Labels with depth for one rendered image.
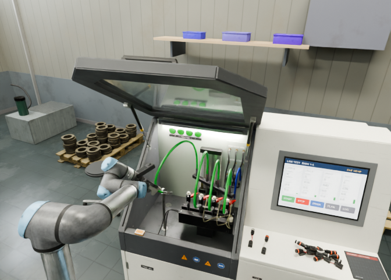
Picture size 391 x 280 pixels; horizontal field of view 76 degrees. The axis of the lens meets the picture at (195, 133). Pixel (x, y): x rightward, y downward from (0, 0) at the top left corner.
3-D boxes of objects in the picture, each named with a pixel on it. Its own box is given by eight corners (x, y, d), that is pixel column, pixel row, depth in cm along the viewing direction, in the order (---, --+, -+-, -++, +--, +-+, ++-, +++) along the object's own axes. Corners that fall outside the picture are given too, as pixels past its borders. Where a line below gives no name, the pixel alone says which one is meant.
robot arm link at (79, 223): (94, 218, 72) (148, 176, 120) (59, 213, 73) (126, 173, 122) (92, 256, 73) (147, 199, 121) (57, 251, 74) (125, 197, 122)
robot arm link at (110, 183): (116, 195, 112) (123, 173, 118) (92, 193, 113) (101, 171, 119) (121, 202, 118) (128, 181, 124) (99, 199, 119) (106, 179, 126)
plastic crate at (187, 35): (206, 38, 343) (206, 31, 340) (201, 39, 328) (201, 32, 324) (188, 37, 353) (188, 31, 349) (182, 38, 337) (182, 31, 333)
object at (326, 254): (294, 259, 128) (296, 251, 126) (292, 243, 137) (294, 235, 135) (343, 270, 123) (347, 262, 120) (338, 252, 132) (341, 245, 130)
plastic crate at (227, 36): (251, 41, 324) (251, 32, 320) (246, 42, 305) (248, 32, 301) (226, 39, 336) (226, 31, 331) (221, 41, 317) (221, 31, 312)
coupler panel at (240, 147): (223, 182, 174) (226, 142, 161) (223, 179, 177) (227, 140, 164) (241, 185, 171) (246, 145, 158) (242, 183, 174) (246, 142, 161)
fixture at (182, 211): (178, 230, 163) (178, 212, 156) (182, 219, 172) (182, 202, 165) (230, 242, 155) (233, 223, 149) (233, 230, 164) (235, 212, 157)
